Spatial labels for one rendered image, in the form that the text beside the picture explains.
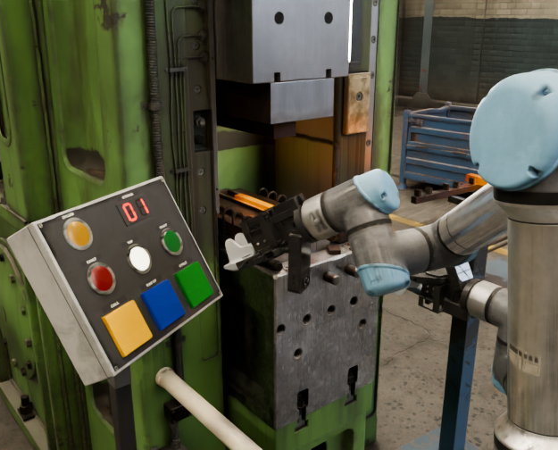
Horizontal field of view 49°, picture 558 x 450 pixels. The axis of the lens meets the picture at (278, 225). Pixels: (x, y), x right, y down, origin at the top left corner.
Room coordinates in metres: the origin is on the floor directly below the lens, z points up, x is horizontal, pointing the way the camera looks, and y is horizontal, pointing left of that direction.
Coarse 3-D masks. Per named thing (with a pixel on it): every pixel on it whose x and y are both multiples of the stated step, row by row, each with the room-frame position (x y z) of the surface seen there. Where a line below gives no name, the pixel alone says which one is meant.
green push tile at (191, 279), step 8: (192, 264) 1.13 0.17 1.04; (176, 272) 1.10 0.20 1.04; (184, 272) 1.10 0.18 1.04; (192, 272) 1.12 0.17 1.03; (200, 272) 1.14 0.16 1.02; (184, 280) 1.09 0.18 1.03; (192, 280) 1.11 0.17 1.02; (200, 280) 1.12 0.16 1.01; (184, 288) 1.08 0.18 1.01; (192, 288) 1.09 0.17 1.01; (200, 288) 1.11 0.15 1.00; (208, 288) 1.13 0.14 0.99; (192, 296) 1.08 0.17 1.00; (200, 296) 1.10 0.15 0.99; (208, 296) 1.12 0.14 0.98; (192, 304) 1.07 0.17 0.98
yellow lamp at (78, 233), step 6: (72, 222) 0.98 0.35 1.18; (78, 222) 0.99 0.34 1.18; (72, 228) 0.97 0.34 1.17; (78, 228) 0.98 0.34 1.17; (84, 228) 0.99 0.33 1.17; (72, 234) 0.96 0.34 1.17; (78, 234) 0.97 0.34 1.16; (84, 234) 0.98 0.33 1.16; (72, 240) 0.96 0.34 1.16; (78, 240) 0.96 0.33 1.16; (84, 240) 0.97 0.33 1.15
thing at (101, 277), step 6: (96, 270) 0.96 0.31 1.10; (102, 270) 0.96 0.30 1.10; (108, 270) 0.98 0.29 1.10; (96, 276) 0.95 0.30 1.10; (102, 276) 0.96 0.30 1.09; (108, 276) 0.97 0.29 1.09; (96, 282) 0.94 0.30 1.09; (102, 282) 0.95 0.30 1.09; (108, 282) 0.96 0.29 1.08; (102, 288) 0.94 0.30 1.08; (108, 288) 0.95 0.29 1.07
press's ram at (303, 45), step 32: (224, 0) 1.48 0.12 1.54; (256, 0) 1.41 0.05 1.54; (288, 0) 1.47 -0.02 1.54; (320, 0) 1.52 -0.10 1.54; (224, 32) 1.49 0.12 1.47; (256, 32) 1.41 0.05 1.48; (288, 32) 1.47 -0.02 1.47; (320, 32) 1.53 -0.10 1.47; (224, 64) 1.49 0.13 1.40; (256, 64) 1.41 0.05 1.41; (288, 64) 1.47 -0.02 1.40; (320, 64) 1.53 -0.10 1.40
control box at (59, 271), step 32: (128, 192) 1.12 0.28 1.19; (160, 192) 1.19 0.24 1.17; (32, 224) 0.92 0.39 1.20; (64, 224) 0.96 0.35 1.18; (96, 224) 1.02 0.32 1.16; (128, 224) 1.07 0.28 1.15; (160, 224) 1.14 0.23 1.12; (32, 256) 0.93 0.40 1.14; (64, 256) 0.93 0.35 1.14; (96, 256) 0.98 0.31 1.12; (128, 256) 1.03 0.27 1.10; (160, 256) 1.09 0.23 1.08; (192, 256) 1.16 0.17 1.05; (64, 288) 0.90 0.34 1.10; (96, 288) 0.93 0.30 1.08; (128, 288) 0.99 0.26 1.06; (64, 320) 0.90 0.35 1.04; (96, 320) 0.90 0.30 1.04; (96, 352) 0.87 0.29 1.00
